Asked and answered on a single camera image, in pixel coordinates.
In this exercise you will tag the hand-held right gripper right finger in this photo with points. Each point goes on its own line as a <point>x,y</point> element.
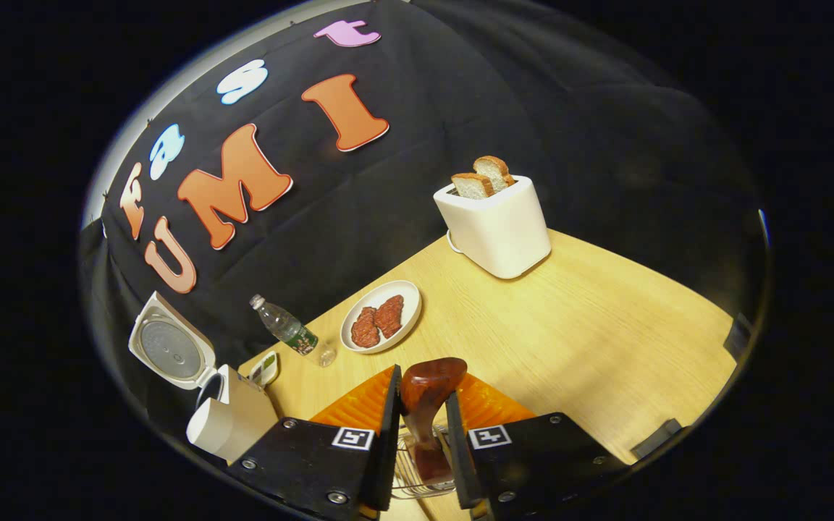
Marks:
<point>458,463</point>

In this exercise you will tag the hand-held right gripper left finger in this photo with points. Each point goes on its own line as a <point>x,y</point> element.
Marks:
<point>390,449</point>

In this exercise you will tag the brown wooden spoon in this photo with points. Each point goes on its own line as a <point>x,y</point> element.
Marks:
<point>428,391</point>

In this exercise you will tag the white rice cooker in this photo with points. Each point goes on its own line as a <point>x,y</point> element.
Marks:
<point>239,420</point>

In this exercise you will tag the clear bottle cap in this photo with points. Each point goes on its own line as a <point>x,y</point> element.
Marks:
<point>326,356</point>

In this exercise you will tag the red meat piece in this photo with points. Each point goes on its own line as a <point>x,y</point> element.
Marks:
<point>365,329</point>
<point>389,316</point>

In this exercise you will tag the small white sauce dish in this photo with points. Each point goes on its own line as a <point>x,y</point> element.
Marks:
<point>266,369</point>

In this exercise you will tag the clear plastic water bottle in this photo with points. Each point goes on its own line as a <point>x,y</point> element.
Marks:
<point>287,329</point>

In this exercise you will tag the white oval plate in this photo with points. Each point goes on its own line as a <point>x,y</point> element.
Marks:
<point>402,289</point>

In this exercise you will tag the white toaster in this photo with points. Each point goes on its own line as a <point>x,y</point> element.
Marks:
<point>496,231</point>

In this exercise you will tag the black backdrop cloth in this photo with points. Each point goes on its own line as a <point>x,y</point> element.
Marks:
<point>533,94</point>

